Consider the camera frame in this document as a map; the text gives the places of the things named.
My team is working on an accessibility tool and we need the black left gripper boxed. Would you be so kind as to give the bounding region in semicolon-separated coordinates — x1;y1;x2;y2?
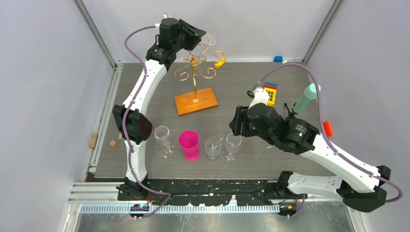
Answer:
173;20;206;53

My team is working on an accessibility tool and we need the clear ribbed wine glass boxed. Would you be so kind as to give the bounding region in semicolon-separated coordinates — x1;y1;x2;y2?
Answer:
205;137;221;160

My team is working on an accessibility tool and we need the pink plastic wine glass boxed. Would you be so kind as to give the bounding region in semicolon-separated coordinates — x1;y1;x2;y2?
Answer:
178;130;201;161

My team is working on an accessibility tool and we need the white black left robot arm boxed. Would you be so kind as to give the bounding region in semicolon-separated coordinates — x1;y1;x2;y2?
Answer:
113;17;207;200

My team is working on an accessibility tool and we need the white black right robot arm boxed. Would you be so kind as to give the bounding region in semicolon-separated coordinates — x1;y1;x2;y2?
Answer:
229;103;391;213

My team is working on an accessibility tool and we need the orange wooden rack base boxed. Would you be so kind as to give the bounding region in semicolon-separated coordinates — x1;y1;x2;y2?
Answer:
174;87;219;116

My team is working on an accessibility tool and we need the black mini tripod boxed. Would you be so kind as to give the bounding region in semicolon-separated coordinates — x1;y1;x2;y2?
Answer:
284;103;297;121

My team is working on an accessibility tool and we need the yellow toy brick building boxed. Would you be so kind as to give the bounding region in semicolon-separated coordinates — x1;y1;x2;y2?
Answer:
264;82;278;107

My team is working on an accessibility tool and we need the yellow curved toy block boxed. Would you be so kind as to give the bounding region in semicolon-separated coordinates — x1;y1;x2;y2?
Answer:
214;58;226;69

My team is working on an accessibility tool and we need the mint green microphone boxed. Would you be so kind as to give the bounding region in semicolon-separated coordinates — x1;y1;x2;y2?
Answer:
292;83;317;114

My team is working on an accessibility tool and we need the blue small block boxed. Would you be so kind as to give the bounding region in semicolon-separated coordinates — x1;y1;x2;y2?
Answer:
274;56;283;62

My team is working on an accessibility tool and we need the red small block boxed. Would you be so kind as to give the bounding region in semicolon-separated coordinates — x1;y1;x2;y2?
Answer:
323;121;333;137

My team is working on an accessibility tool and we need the small wooden cube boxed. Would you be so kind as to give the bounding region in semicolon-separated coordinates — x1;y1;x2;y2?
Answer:
109;140;118;147

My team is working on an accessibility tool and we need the wooden block outside table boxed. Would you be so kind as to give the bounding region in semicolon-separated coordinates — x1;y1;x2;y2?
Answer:
89;133;99;149

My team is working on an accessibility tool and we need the gold wire glass rack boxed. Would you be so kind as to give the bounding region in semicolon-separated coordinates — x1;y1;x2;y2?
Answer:
174;45;226;92

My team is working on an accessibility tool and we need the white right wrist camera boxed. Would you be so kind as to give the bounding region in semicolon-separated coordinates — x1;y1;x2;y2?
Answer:
249;87;270;108

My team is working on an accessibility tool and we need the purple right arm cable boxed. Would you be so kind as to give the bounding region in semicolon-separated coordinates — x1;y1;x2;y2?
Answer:
251;62;404;203

